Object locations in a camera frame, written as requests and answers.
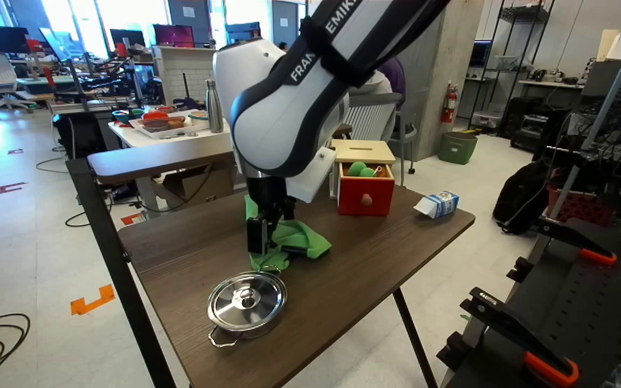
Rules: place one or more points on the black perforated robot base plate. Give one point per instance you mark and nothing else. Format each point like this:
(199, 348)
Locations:
(570, 302)

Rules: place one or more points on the green cloth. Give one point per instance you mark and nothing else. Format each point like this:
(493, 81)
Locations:
(272, 248)

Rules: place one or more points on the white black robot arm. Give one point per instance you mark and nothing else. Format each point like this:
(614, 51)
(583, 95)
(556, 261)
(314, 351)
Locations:
(276, 119)

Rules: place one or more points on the green storage bin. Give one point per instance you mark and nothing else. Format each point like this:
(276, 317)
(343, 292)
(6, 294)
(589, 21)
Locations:
(458, 148)

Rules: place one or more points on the black clamp orange handle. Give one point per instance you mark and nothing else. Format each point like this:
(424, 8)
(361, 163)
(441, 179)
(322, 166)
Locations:
(587, 248)

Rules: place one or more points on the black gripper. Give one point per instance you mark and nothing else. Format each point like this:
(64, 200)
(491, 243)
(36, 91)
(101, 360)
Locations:
(272, 205)

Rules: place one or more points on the black clamp orange tip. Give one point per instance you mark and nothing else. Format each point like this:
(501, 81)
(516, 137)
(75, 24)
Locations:
(538, 356)

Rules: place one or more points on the green ball in drawer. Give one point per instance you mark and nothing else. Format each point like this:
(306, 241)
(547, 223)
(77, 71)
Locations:
(361, 170)

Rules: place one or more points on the black backpack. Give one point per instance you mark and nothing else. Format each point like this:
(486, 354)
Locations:
(521, 200)

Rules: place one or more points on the blue white milk carton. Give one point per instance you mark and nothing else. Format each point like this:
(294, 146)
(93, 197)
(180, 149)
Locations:
(437, 205)

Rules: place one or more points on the steel water bottle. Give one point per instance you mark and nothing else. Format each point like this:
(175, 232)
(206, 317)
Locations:
(212, 106)

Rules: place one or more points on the wooden box with red drawer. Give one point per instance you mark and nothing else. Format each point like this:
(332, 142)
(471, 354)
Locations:
(364, 196)

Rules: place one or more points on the small steel pot with lid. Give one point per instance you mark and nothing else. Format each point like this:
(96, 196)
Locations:
(244, 308)

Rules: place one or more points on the red fire extinguisher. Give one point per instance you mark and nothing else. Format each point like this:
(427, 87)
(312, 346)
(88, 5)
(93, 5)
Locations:
(449, 105)

